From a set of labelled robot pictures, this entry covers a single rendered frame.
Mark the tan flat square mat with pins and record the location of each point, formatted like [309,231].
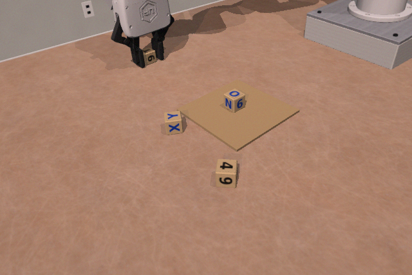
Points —
[262,113]

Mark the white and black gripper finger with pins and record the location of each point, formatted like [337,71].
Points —
[133,43]
[157,40]

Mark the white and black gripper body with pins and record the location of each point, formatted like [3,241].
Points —
[141,17]

